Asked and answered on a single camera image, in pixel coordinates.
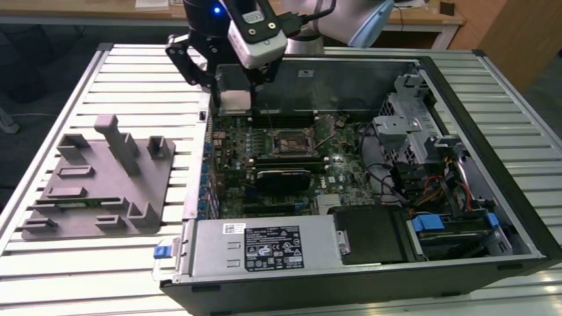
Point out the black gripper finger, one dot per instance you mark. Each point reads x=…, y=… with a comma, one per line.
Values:
x=270, y=70
x=185, y=62

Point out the silver CPU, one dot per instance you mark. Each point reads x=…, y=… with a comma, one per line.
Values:
x=236, y=102

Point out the CPU socket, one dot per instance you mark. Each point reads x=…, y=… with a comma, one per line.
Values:
x=292, y=141

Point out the white labelled box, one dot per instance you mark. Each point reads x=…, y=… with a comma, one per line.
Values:
x=177, y=2

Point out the RAM slot with white clips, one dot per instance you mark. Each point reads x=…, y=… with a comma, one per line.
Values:
x=290, y=112
x=290, y=161
x=290, y=168
x=290, y=118

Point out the RAM slot with black clips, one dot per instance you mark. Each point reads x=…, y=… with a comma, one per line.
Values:
x=290, y=165
x=290, y=158
x=290, y=115

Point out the white paper box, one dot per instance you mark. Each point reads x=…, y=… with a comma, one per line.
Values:
x=152, y=3

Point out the round coin battery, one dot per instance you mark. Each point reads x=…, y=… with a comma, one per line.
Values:
x=340, y=123

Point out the perforated metal drive cage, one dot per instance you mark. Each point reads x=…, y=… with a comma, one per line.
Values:
x=396, y=126

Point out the black graphics card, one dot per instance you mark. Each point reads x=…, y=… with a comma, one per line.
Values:
x=281, y=184

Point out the wooden desk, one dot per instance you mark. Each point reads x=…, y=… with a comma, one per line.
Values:
x=417, y=18

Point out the grey parts rack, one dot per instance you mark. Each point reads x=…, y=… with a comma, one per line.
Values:
x=145, y=184

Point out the small silver heatsink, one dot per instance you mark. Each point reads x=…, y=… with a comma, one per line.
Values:
x=329, y=201

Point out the green motherboard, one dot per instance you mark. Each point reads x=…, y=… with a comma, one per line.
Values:
x=356, y=197

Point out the grey metal stand foot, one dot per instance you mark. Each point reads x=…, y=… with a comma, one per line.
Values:
x=9, y=126

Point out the small dark box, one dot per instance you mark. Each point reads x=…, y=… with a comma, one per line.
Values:
x=448, y=8

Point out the green RAM stick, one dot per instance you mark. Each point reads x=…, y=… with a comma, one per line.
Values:
x=88, y=202

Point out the silver power supply unit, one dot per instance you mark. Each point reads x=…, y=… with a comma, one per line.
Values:
x=212, y=250

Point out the wooden cabinet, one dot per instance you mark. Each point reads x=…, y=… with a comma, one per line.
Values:
x=519, y=39

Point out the blue plastic latch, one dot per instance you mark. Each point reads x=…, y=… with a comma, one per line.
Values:
x=162, y=251

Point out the hard disk in blue carrier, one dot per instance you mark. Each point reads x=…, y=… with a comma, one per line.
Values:
x=428, y=224

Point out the black open PC case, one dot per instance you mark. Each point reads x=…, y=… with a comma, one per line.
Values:
x=352, y=296

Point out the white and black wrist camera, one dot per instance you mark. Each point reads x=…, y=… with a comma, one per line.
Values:
x=260, y=49

